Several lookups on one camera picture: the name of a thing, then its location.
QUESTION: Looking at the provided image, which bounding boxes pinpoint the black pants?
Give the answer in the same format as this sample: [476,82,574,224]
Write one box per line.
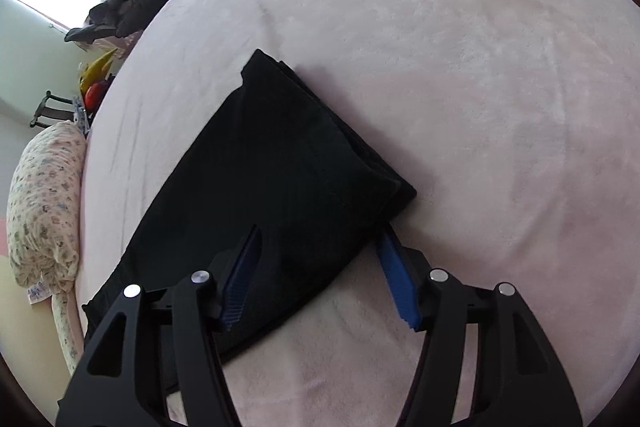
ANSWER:
[84,51,416,362]

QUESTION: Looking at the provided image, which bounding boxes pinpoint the floral pillow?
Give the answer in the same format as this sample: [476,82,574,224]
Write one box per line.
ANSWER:
[6,121,87,372]

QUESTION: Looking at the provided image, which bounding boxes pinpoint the black chair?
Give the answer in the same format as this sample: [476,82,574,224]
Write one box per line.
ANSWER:
[29,90,75,129]

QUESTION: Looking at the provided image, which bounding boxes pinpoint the pink bed sheet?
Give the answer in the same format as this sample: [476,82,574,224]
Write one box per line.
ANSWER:
[76,0,639,421]

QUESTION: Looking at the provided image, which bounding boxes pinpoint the yellow red toy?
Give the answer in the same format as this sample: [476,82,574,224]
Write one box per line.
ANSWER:
[78,48,118,110]

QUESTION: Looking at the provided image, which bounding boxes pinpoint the dark clothes pile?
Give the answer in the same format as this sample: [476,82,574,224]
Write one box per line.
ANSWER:
[64,0,168,44]

